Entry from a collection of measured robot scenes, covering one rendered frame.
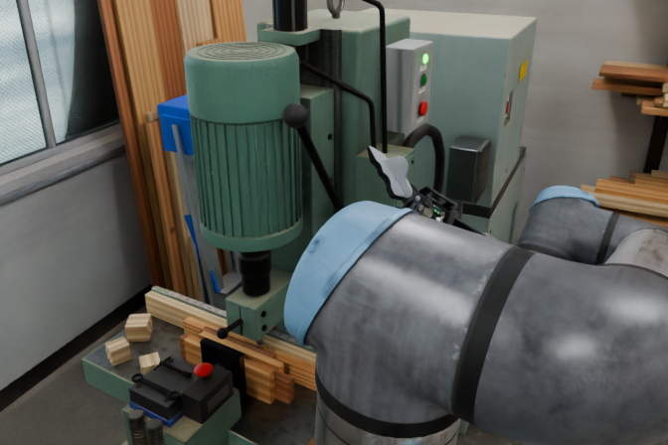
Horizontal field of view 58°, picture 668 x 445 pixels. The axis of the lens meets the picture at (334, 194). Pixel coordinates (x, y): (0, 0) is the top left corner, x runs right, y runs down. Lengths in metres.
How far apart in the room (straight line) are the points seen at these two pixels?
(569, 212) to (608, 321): 0.57
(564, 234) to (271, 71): 0.48
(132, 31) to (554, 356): 2.29
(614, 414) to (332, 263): 0.18
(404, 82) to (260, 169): 0.34
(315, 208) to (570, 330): 0.78
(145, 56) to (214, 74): 1.68
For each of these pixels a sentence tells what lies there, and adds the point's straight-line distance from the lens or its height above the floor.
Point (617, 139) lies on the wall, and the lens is 3.25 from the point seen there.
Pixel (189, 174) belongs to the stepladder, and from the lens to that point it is 2.00.
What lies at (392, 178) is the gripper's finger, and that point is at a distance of 0.87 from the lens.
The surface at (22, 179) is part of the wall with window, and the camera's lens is 2.43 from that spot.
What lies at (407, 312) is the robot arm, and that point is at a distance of 0.37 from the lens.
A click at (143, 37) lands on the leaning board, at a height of 1.28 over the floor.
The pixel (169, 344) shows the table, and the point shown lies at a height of 0.90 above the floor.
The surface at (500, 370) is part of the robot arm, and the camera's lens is 0.35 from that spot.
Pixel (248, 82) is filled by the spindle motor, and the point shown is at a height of 1.48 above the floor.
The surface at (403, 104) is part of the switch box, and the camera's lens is 1.13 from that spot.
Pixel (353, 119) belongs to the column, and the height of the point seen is 1.36.
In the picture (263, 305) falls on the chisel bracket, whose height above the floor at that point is 1.07.
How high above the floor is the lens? 1.68
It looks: 24 degrees down
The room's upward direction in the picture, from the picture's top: straight up
